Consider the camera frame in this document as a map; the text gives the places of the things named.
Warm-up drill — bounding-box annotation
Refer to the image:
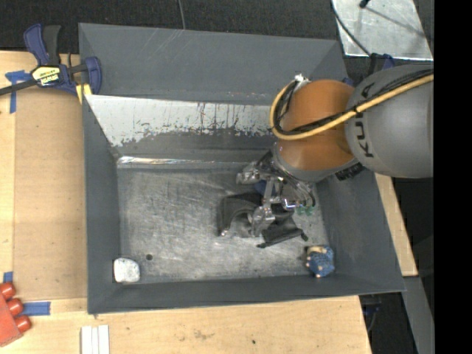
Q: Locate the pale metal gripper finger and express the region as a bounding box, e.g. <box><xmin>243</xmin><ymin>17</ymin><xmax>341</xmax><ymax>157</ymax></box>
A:
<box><xmin>248</xmin><ymin>204</ymin><xmax>277</xmax><ymax>237</ymax></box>
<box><xmin>235</xmin><ymin>162</ymin><xmax>264</xmax><ymax>186</ymax></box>

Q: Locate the black flat plastic piece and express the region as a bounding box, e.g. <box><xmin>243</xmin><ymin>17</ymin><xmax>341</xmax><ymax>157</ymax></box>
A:
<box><xmin>256</xmin><ymin>214</ymin><xmax>309</xmax><ymax>249</ymax></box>

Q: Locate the black curved plastic tool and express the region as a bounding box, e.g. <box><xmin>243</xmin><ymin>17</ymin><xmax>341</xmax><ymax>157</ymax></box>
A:
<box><xmin>216</xmin><ymin>192</ymin><xmax>267</xmax><ymax>237</ymax></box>

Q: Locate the grey metal bin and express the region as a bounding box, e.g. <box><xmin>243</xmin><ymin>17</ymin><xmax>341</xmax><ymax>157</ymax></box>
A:
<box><xmin>77</xmin><ymin>22</ymin><xmax>407</xmax><ymax>315</ymax></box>

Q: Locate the blue toy figure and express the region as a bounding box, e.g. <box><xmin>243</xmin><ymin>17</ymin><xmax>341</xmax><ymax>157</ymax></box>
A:
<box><xmin>304</xmin><ymin>245</ymin><xmax>336</xmax><ymax>279</ymax></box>

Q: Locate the white stone-like lump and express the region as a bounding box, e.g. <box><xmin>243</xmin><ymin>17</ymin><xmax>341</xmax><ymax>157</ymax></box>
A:
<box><xmin>113</xmin><ymin>257</ymin><xmax>142</xmax><ymax>284</ymax></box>

